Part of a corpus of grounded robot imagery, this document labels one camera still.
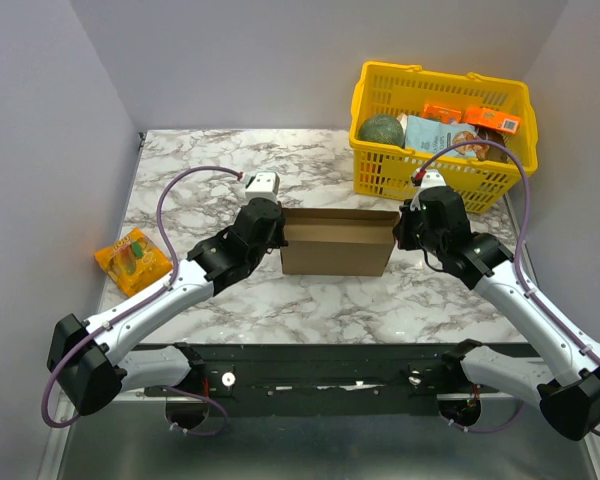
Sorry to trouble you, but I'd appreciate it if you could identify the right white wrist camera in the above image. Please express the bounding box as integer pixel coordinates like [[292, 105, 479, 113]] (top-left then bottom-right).
[[411, 168, 446, 189]]

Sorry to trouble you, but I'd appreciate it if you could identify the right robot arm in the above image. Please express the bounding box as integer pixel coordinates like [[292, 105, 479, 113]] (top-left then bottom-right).
[[394, 186, 600, 441]]

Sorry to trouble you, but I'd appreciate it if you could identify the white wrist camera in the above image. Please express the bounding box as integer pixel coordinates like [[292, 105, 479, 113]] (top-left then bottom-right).
[[411, 168, 446, 189], [241, 171, 280, 203]]

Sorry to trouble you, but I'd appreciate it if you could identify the orange candy bag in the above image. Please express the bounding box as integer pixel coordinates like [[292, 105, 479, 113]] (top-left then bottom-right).
[[94, 228, 172, 297]]

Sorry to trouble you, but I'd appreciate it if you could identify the orange juice carton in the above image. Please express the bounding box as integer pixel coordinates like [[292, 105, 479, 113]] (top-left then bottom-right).
[[463, 107, 521, 134]]

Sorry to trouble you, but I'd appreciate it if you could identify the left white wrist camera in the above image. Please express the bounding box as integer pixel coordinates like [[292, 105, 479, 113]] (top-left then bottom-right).
[[241, 171, 280, 203]]

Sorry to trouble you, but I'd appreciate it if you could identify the light blue chips bag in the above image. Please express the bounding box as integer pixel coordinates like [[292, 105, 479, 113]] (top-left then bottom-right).
[[404, 115, 478, 154]]

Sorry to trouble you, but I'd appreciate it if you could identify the brown cardboard box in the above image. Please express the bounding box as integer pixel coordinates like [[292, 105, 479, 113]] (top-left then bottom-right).
[[280, 208, 399, 277]]

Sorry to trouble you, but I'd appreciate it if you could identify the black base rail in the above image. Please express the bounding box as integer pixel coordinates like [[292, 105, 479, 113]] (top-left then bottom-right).
[[144, 342, 501, 419]]

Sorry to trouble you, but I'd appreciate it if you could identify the yellow plastic basket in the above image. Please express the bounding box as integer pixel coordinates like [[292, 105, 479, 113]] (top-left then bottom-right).
[[349, 61, 538, 213]]

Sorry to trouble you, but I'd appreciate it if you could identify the orange snack box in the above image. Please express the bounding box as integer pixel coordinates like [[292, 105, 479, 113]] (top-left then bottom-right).
[[422, 103, 463, 124]]

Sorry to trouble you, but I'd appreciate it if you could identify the green round melon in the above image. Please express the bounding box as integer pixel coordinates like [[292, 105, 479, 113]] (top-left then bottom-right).
[[357, 114, 405, 148]]

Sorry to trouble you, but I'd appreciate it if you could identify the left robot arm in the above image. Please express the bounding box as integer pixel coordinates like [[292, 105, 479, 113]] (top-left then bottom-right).
[[47, 198, 287, 416]]

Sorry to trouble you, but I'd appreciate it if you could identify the aluminium frame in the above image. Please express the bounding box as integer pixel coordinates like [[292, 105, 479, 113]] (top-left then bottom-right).
[[39, 394, 600, 479]]

